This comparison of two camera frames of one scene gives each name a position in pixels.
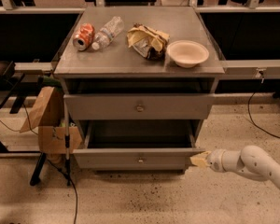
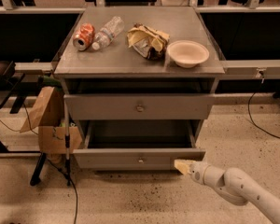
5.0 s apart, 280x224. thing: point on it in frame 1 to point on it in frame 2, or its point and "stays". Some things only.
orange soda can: [84, 36] stays
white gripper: [217, 161] to [198, 173]
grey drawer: [136, 145] stays
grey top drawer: [139, 106] stays
